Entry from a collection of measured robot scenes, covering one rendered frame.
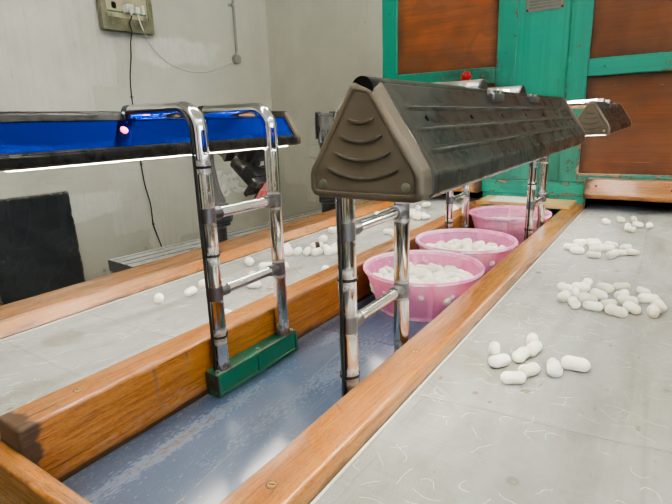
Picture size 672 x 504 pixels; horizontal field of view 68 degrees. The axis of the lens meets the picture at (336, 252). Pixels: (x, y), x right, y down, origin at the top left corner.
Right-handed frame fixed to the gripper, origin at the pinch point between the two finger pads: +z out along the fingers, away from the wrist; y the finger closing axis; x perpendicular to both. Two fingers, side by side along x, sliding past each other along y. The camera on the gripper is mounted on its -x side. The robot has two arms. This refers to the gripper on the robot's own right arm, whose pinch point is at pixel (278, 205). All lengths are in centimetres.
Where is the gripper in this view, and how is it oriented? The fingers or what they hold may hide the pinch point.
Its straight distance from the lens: 144.2
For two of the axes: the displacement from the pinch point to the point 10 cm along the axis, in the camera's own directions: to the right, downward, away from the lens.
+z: 6.5, 7.2, -2.5
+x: -5.2, 6.6, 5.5
